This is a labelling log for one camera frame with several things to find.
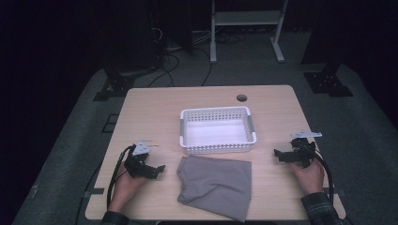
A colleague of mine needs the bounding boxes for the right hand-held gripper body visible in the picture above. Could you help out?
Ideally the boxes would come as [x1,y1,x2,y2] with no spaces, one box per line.
[289,130,323,169]

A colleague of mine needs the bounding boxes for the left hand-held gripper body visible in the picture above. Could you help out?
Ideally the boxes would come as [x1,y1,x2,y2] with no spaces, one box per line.
[123,140,159,180]

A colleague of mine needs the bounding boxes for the grey shorts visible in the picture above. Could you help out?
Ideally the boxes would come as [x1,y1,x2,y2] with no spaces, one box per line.
[176,155,253,223]

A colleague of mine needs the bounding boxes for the white plastic basket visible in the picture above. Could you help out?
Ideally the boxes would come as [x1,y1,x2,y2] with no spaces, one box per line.
[178,106,257,156]

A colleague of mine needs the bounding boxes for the person's right hand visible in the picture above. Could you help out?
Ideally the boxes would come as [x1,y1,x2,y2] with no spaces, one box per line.
[289,157,326,195]

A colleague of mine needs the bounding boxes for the person's left hand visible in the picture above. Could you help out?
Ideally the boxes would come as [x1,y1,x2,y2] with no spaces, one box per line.
[107,170,148,214]

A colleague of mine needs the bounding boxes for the black stand base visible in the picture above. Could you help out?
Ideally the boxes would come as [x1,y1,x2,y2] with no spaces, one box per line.
[302,60,355,98]
[92,64,159,102]

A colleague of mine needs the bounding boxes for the white metal stand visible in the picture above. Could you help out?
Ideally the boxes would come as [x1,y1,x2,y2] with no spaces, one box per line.
[209,0,289,65]

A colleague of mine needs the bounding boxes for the black floor cable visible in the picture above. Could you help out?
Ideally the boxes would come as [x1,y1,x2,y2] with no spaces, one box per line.
[193,46,214,87]
[147,51,181,89]

